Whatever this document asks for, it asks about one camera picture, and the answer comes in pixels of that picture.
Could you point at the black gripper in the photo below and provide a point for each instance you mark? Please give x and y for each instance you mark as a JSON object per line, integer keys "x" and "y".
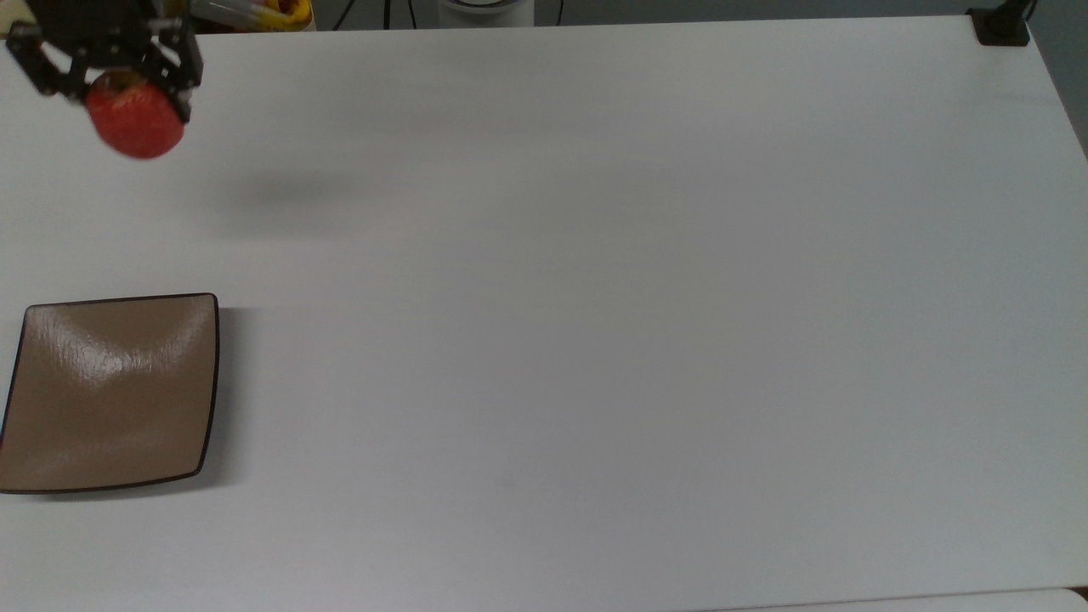
{"x": 89, "y": 25}

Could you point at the red apple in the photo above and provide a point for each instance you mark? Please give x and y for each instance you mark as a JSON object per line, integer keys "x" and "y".
{"x": 136, "y": 123}

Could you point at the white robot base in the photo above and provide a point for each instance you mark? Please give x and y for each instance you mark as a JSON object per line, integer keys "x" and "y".
{"x": 484, "y": 13}

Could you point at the brown square ceramic plate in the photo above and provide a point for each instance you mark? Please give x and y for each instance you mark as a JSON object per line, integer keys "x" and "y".
{"x": 110, "y": 399}

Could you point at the beige cabinet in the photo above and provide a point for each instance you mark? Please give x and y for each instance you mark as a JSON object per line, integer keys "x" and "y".
{"x": 7, "y": 15}

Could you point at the yellow plastic bag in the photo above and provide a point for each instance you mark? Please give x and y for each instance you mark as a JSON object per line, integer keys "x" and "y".
{"x": 255, "y": 15}

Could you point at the black table clamp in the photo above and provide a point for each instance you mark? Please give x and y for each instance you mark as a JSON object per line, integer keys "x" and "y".
{"x": 1001, "y": 25}

